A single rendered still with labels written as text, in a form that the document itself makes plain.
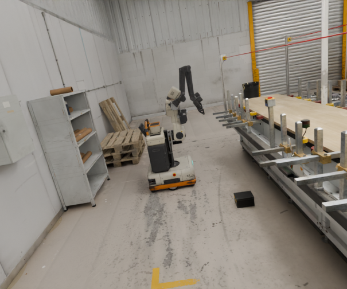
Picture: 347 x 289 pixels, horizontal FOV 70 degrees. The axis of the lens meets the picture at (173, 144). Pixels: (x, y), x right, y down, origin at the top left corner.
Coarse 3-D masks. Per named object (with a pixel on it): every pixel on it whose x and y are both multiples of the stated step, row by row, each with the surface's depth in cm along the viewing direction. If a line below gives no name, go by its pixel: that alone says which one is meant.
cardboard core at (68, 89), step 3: (66, 87) 348; (69, 87) 347; (51, 90) 348; (54, 90) 347; (57, 90) 347; (60, 90) 347; (63, 90) 346; (66, 90) 346; (69, 90) 347; (72, 90) 353; (51, 93) 348; (54, 93) 348; (57, 93) 349; (60, 93) 349
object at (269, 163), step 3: (297, 156) 181; (276, 159) 181; (279, 159) 180; (282, 159) 179; (285, 159) 179; (261, 162) 181; (264, 162) 180; (267, 162) 179; (270, 162) 179; (273, 162) 179; (261, 165) 180; (264, 165) 180; (267, 165) 180; (270, 165) 180; (273, 165) 180
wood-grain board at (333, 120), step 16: (272, 96) 409; (288, 96) 385; (256, 112) 320; (288, 112) 290; (304, 112) 278; (320, 112) 266; (336, 112) 256; (288, 128) 233; (304, 128) 225; (336, 128) 210; (336, 144) 178
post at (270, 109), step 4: (268, 108) 224; (272, 108) 223; (268, 112) 226; (272, 112) 224; (268, 116) 228; (272, 116) 225; (268, 120) 229; (272, 120) 226; (272, 124) 227; (272, 128) 228; (272, 132) 229; (272, 136) 230; (272, 140) 231; (272, 144) 233; (272, 148) 234
